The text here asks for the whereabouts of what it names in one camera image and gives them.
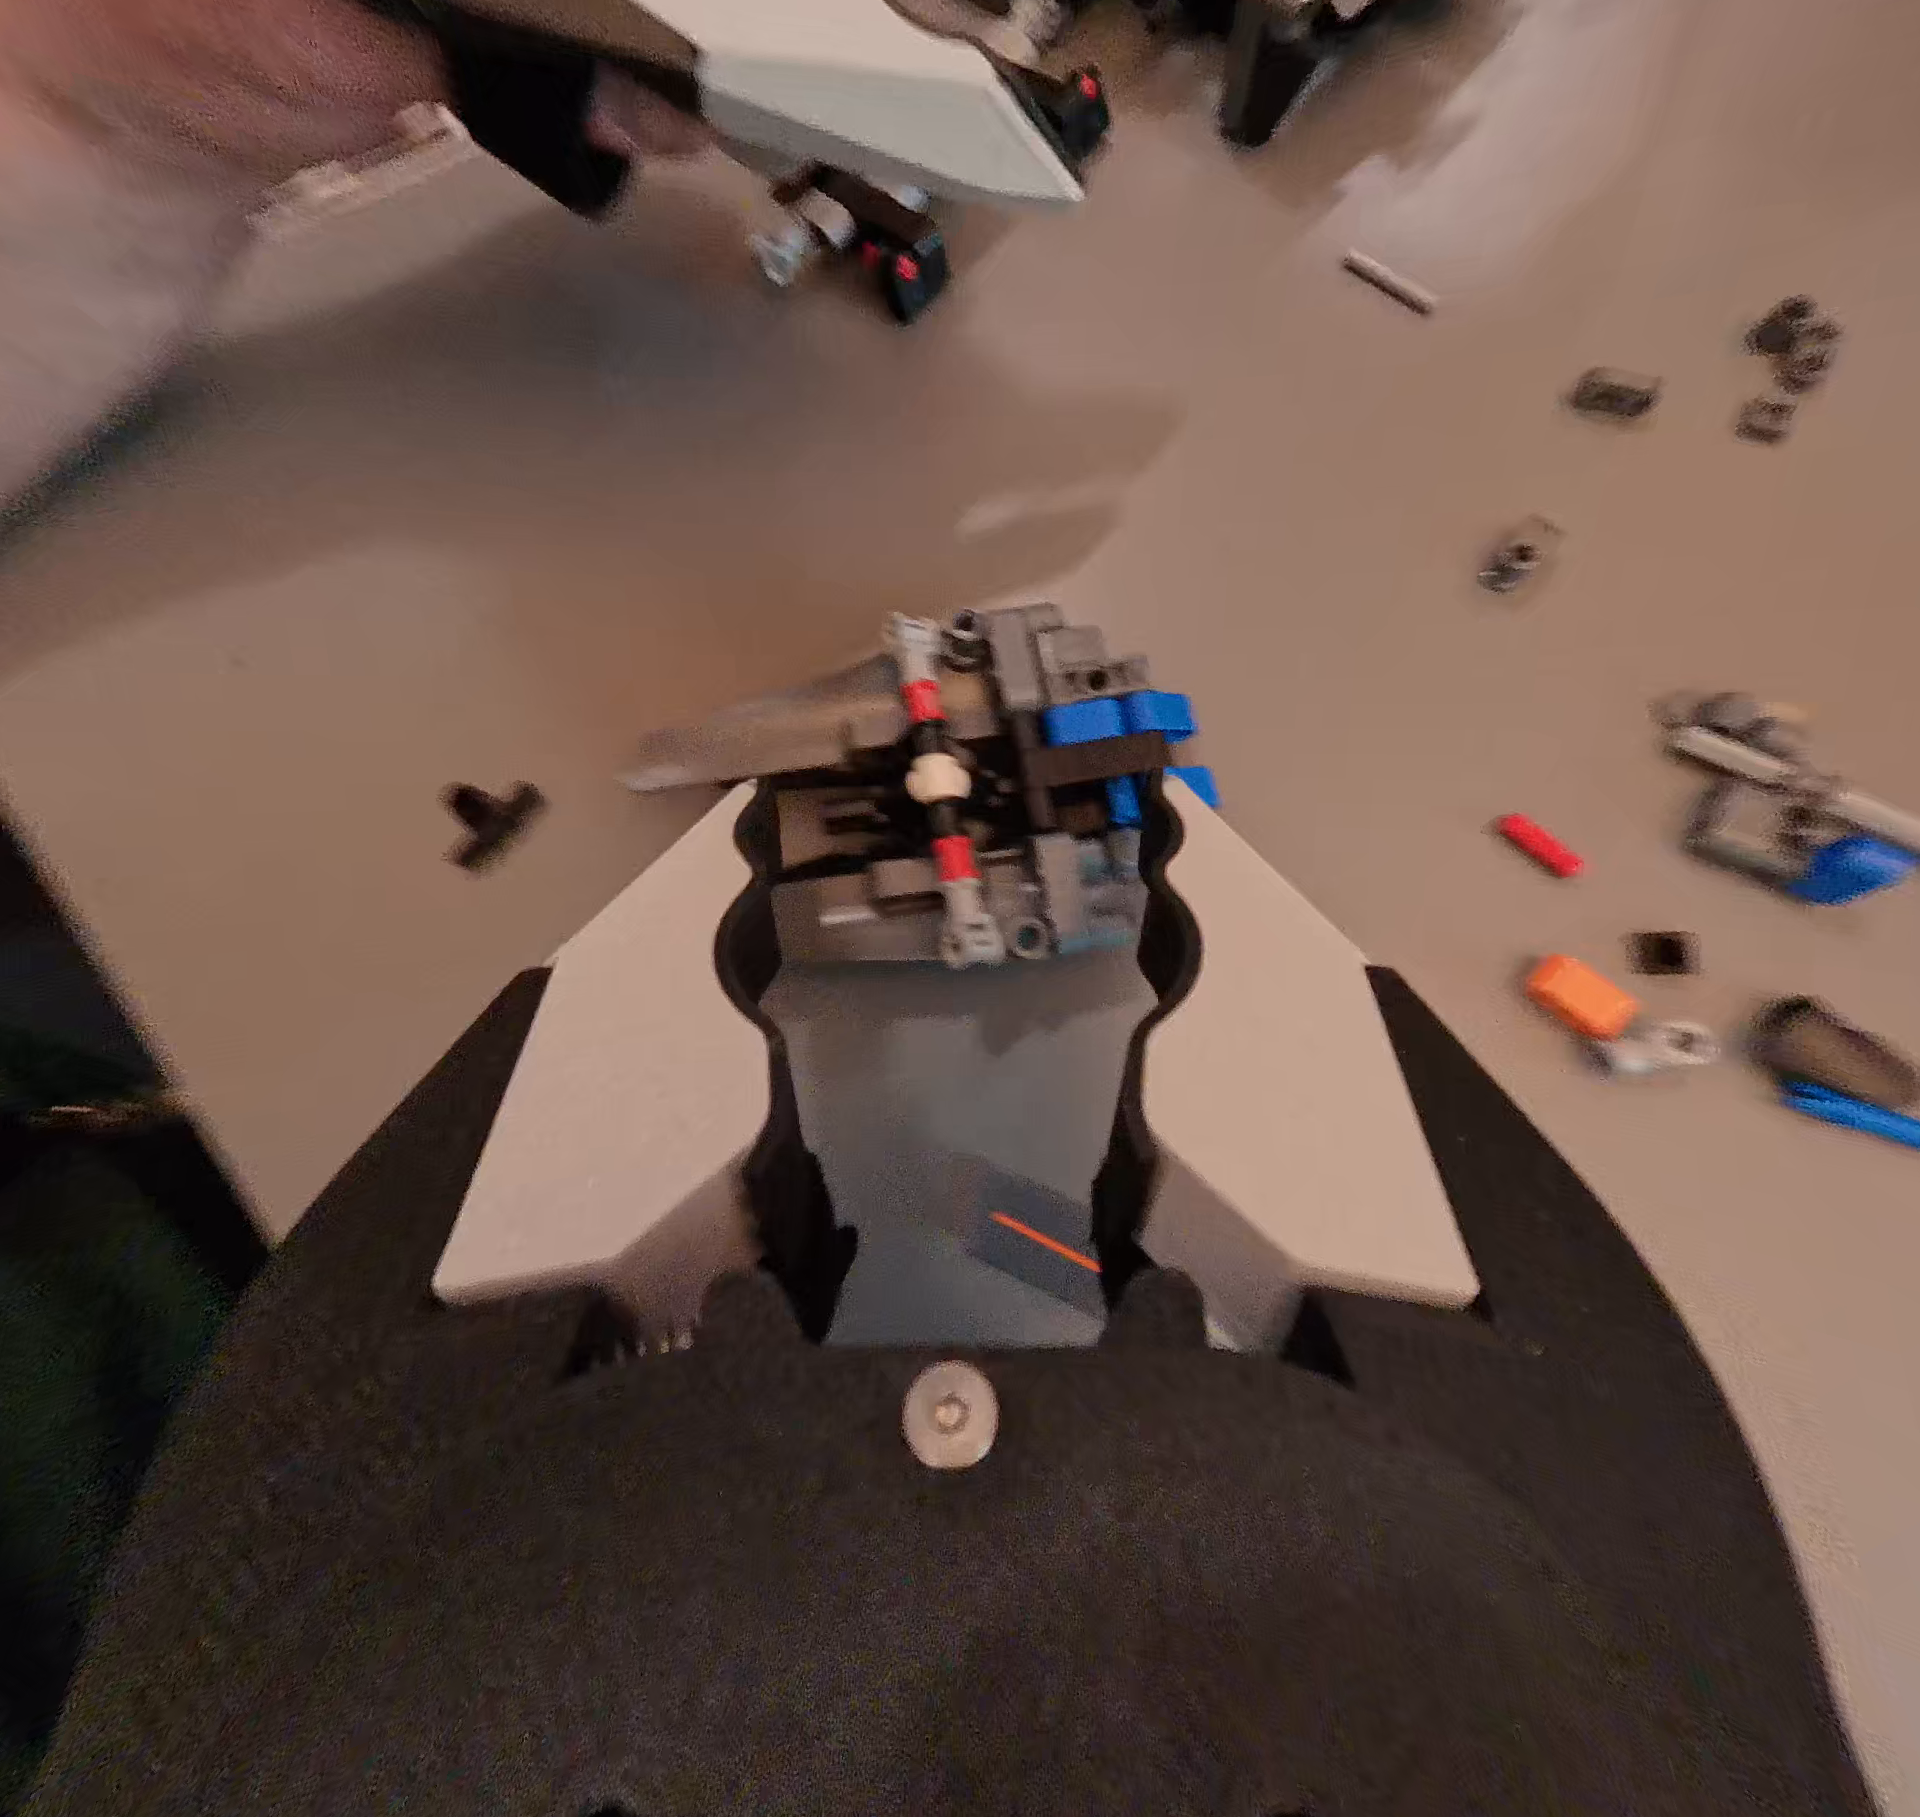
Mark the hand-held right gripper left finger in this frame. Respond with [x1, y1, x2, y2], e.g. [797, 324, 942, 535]
[432, 783, 837, 1346]

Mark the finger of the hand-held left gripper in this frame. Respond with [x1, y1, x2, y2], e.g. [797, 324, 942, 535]
[494, 0, 1089, 210]
[840, 0, 1059, 75]

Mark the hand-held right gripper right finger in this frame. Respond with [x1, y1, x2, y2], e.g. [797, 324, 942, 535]
[1098, 788, 1482, 1347]

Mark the small black brick assembly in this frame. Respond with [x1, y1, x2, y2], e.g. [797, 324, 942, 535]
[747, 55, 1115, 329]

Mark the grey winged brick assembly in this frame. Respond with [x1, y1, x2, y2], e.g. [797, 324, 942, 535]
[619, 602, 1224, 971]

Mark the person's left hand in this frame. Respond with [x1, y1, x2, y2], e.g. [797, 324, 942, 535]
[0, 0, 459, 529]

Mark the grey tile with orange stripe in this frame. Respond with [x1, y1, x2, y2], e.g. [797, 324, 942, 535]
[967, 1167, 1109, 1308]

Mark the orange small brick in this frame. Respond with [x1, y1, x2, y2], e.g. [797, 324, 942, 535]
[1521, 953, 1644, 1042]

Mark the black tee connector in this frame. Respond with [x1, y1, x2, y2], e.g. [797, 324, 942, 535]
[441, 778, 547, 875]

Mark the light grey small connector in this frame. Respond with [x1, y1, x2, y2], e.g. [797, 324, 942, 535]
[1589, 1020, 1721, 1079]

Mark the light grey axle rod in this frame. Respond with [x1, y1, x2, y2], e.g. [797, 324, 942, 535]
[1339, 249, 1442, 318]

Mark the dark curved wedge brick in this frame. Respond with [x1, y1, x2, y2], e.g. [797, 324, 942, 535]
[1743, 995, 1920, 1105]

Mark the blue pin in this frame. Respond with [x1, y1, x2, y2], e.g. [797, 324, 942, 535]
[1778, 1078, 1920, 1152]

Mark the dark grey cross-hole connector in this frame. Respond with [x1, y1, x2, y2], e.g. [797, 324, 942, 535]
[1474, 514, 1566, 596]

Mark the dark grey double connector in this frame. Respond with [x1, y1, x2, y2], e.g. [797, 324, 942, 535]
[1740, 293, 1846, 394]

